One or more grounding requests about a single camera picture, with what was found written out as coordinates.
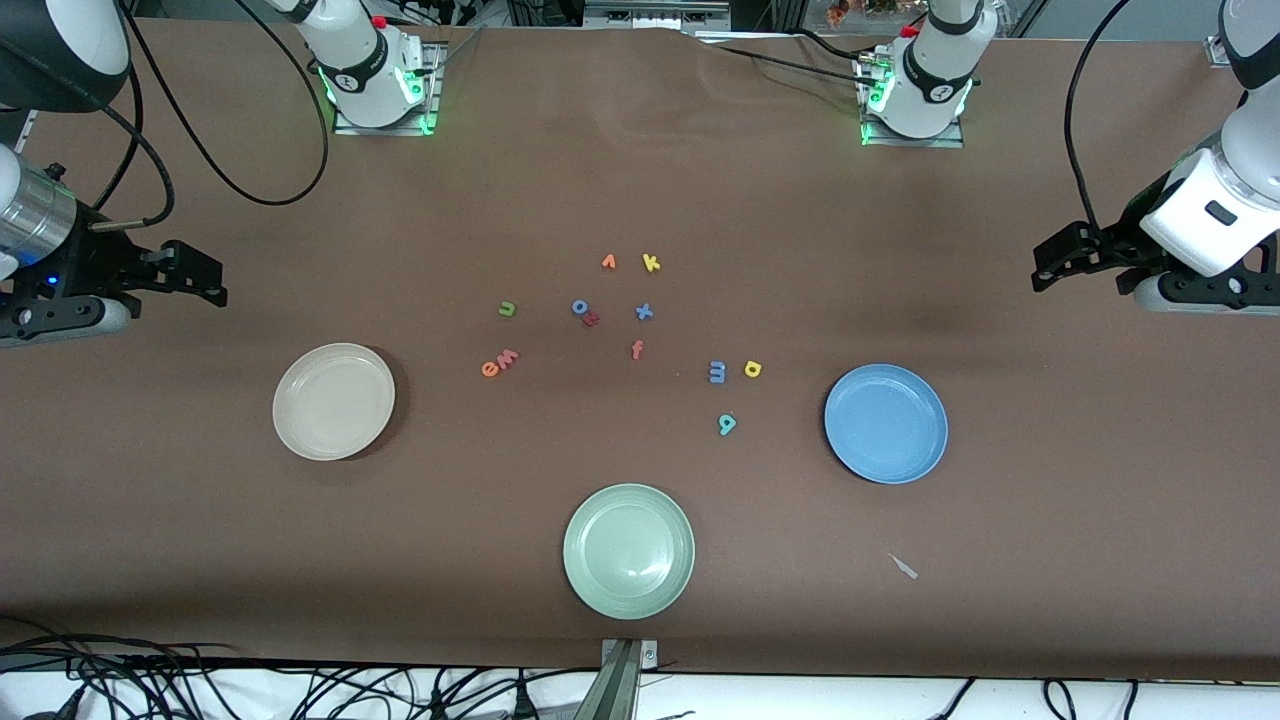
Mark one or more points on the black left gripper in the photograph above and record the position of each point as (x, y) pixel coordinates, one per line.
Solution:
(1122, 247)

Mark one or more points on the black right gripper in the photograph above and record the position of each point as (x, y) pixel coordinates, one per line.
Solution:
(88, 266)

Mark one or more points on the pink foam letter w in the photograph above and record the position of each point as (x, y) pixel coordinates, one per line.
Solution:
(508, 358)

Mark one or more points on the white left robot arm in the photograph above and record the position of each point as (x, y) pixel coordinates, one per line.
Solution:
(935, 70)

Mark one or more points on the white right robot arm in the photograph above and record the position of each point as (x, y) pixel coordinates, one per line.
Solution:
(370, 70)

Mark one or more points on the beige brown plate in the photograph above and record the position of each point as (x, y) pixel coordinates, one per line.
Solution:
(334, 402)

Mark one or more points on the aluminium corner profile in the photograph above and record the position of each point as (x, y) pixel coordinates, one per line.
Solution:
(1215, 50)
(27, 122)

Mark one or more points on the blue plate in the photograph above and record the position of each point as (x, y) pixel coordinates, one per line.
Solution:
(886, 424)

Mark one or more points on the dried reddish flowers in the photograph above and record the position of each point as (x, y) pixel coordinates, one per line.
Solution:
(838, 12)

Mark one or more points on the small white paper scrap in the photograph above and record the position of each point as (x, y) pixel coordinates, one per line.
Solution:
(904, 566)

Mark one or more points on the brown table cover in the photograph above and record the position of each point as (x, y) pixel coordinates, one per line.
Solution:
(640, 180)

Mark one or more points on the pale green plate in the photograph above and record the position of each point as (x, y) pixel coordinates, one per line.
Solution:
(629, 551)

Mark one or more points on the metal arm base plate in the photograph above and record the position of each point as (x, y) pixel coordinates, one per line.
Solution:
(350, 129)
(950, 141)

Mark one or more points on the aluminium frame bar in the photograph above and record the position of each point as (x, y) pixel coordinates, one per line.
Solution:
(655, 14)

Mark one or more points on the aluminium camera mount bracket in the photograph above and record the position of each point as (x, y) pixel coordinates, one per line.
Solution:
(620, 690)

